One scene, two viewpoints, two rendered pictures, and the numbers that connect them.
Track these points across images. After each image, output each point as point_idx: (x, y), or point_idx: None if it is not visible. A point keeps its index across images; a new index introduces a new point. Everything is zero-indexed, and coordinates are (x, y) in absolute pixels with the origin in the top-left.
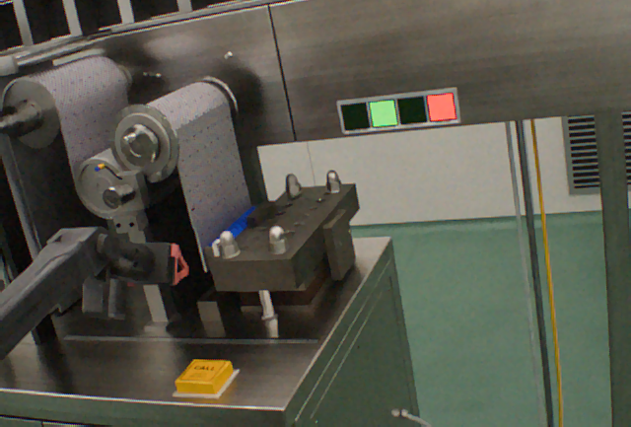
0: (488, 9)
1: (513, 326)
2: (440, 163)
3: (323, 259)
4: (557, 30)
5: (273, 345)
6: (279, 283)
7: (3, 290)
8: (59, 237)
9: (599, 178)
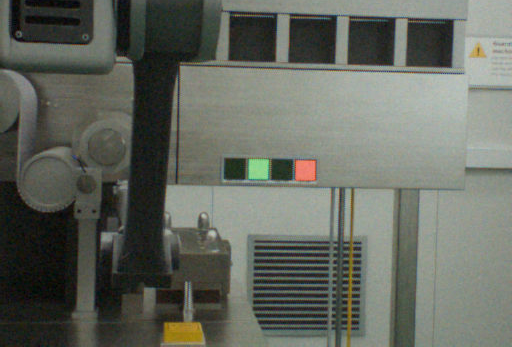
0: (353, 101)
1: None
2: None
3: None
4: (399, 123)
5: (214, 323)
6: (214, 275)
7: (126, 201)
8: (124, 183)
9: (397, 250)
